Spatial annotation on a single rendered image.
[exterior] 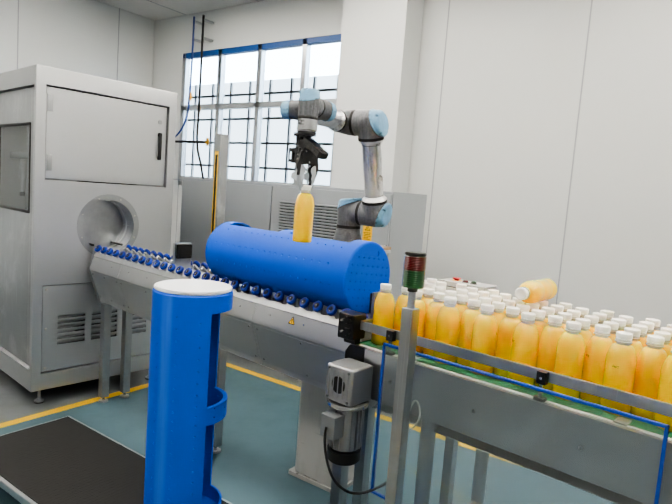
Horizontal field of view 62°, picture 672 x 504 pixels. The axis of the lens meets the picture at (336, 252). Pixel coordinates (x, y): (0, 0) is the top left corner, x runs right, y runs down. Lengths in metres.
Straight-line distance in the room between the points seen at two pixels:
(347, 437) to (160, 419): 0.67
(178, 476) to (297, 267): 0.87
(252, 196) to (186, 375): 2.70
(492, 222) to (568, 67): 1.31
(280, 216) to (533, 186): 2.01
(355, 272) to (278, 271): 0.37
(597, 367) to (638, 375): 0.10
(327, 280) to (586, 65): 3.19
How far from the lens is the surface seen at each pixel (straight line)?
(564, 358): 1.65
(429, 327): 1.87
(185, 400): 2.07
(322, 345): 2.17
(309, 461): 2.92
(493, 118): 4.91
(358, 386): 1.83
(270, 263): 2.34
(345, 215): 2.65
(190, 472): 2.18
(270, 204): 4.42
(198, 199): 5.02
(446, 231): 4.99
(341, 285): 2.07
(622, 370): 1.61
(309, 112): 2.08
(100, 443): 3.02
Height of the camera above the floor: 1.41
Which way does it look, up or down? 6 degrees down
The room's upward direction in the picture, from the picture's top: 4 degrees clockwise
